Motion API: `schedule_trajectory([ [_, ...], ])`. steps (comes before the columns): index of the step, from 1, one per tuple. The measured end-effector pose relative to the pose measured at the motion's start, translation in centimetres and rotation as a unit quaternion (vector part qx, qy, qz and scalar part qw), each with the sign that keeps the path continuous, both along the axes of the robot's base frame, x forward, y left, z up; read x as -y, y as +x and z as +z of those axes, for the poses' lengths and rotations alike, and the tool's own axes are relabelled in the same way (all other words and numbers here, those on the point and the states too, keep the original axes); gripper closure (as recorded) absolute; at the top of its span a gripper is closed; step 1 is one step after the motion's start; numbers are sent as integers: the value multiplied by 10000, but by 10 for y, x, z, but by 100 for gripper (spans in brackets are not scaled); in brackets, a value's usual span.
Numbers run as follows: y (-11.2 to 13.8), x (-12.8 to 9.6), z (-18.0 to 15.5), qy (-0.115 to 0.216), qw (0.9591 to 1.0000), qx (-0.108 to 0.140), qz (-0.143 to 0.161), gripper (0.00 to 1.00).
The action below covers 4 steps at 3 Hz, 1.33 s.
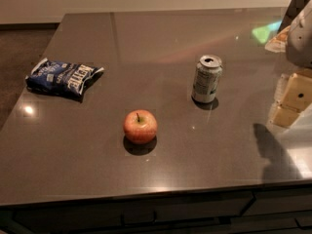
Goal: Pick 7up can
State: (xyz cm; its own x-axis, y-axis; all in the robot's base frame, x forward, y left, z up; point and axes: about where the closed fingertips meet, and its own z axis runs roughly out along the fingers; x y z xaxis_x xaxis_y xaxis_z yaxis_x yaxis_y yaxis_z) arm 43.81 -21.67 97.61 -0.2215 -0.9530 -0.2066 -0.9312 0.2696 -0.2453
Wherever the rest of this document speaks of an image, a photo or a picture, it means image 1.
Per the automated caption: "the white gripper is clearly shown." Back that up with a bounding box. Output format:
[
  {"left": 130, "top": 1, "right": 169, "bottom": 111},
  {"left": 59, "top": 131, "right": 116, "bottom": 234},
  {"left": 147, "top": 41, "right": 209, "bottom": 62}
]
[{"left": 271, "top": 0, "right": 312, "bottom": 128}]

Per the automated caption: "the silver 7up soda can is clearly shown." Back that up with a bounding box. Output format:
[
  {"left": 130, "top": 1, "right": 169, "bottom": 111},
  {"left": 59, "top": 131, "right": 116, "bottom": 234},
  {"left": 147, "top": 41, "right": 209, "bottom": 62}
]
[{"left": 192, "top": 55, "right": 223, "bottom": 103}]

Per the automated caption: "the dark right cabinet drawer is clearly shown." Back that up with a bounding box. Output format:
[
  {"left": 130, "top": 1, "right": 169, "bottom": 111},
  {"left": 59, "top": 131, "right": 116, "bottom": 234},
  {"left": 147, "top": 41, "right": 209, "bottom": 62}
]
[{"left": 244, "top": 188, "right": 312, "bottom": 215}]

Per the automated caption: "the dark cabinet drawer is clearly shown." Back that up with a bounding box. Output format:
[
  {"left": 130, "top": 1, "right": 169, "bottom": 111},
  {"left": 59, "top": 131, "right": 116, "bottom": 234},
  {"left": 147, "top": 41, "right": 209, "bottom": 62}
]
[
  {"left": 14, "top": 192, "right": 253, "bottom": 233},
  {"left": 244, "top": 188, "right": 312, "bottom": 215}
]

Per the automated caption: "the dark cabinet drawer front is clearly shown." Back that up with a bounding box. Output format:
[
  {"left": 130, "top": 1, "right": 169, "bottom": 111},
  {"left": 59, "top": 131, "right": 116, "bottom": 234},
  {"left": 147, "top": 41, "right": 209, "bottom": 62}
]
[{"left": 14, "top": 192, "right": 253, "bottom": 233}]

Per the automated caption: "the red apple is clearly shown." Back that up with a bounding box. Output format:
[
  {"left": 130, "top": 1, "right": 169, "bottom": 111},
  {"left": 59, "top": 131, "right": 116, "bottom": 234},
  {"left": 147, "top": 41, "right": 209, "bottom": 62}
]
[{"left": 123, "top": 109, "right": 158, "bottom": 144}]

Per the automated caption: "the blue kettle chip bag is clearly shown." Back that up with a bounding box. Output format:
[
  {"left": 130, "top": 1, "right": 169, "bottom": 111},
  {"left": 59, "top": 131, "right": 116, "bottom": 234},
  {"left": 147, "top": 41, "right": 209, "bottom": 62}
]
[{"left": 25, "top": 58, "right": 104, "bottom": 98}]

